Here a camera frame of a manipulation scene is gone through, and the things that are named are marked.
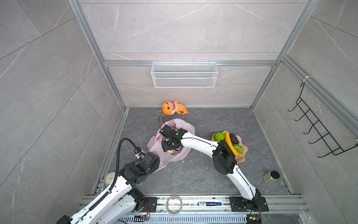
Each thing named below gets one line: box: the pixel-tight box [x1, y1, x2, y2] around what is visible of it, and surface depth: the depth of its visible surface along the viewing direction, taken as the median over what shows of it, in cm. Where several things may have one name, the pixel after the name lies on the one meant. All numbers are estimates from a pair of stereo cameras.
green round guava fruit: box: [213, 132, 226, 143], surface depth 92 cm
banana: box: [225, 131, 244, 157], surface depth 90 cm
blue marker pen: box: [197, 201, 223, 207], surface depth 74 cm
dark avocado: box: [229, 133, 240, 145], surface depth 94 cm
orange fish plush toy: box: [161, 99, 190, 116], surface depth 113 cm
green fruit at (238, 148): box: [233, 144, 243, 154], surface depth 89 cm
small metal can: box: [262, 170, 281, 183], surface depth 77 cm
